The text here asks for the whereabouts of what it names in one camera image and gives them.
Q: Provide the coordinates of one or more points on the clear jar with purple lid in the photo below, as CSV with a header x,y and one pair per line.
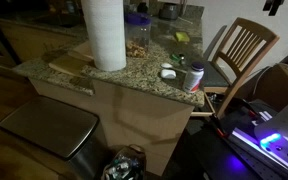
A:
x,y
137,34

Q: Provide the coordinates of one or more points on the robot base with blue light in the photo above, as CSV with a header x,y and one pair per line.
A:
x,y
257,127

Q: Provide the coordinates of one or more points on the white plastic spoon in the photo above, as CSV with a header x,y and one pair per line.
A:
x,y
169,66

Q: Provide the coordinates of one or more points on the bag of recyclables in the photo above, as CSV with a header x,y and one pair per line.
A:
x,y
129,163

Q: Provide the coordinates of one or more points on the white paper towel roll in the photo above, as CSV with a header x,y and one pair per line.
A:
x,y
105,26

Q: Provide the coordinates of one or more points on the stainless steel trash can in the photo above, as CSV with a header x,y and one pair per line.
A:
x,y
72,136

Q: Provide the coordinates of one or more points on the white pill bottle purple cap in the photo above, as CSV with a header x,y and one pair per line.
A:
x,y
193,77

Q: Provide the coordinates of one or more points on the dark container on counter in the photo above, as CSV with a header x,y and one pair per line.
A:
x,y
169,11

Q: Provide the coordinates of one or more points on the small white case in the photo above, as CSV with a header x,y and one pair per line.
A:
x,y
168,74

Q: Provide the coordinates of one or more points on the yellow green sponge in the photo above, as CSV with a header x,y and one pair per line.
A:
x,y
182,37

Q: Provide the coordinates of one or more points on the wooden chair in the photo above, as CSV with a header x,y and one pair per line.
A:
x,y
242,48

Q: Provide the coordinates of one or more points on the brown cardboard box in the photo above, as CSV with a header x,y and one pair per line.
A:
x,y
272,87

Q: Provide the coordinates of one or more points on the wooden cutting board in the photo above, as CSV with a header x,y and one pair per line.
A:
x,y
74,60

